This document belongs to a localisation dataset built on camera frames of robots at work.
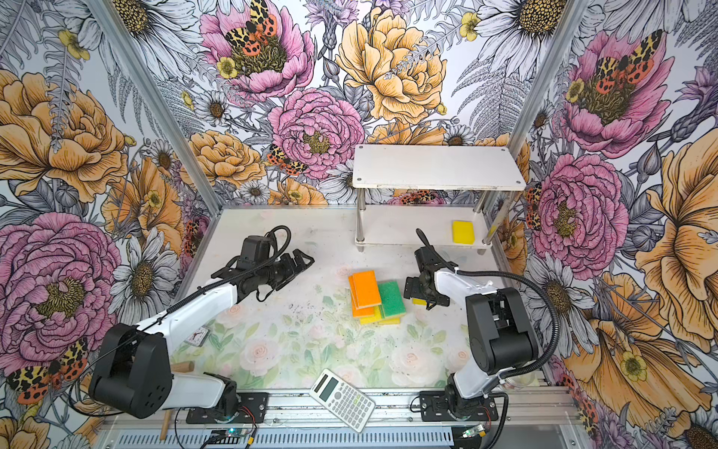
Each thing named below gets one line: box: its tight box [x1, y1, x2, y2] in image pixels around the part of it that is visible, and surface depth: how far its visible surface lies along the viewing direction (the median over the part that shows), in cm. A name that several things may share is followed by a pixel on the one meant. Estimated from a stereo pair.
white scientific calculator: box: [308, 368, 376, 434], surface depth 76 cm
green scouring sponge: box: [377, 280, 406, 319], surface depth 90 cm
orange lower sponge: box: [347, 275, 375, 319], surface depth 88 cm
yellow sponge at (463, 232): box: [451, 220, 476, 246], surface depth 105 cm
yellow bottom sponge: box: [359, 305, 402, 326], surface depth 89 cm
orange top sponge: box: [347, 270, 382, 309], surface depth 88 cm
